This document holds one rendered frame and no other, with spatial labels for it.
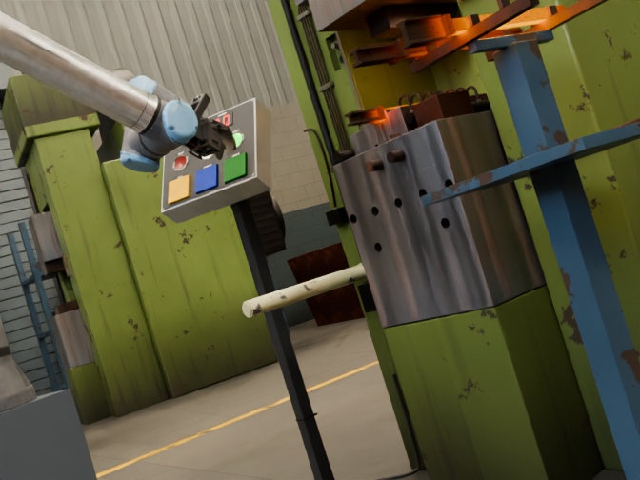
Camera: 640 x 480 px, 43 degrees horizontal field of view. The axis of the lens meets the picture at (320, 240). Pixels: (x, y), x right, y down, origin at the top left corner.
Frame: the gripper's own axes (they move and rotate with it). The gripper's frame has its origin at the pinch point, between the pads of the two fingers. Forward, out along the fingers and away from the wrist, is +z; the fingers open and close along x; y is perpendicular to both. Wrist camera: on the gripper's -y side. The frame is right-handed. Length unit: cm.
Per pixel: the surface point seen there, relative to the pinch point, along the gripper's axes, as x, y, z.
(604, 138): 98, 49, -31
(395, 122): 43.6, 4.8, 10.5
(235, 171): -7.1, 1.6, 10.3
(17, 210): -618, -314, 383
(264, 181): -0.7, 4.8, 14.9
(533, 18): 89, 16, -22
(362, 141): 31.3, 3.6, 15.1
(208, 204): -20.2, 6.2, 13.9
